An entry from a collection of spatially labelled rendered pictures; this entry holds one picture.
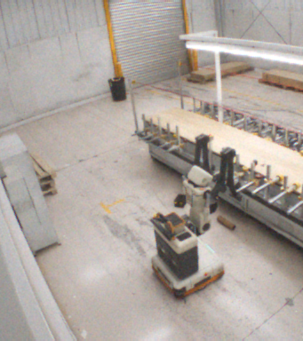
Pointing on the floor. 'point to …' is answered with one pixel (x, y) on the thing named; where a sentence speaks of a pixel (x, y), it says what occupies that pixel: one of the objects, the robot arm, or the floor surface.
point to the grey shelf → (11, 149)
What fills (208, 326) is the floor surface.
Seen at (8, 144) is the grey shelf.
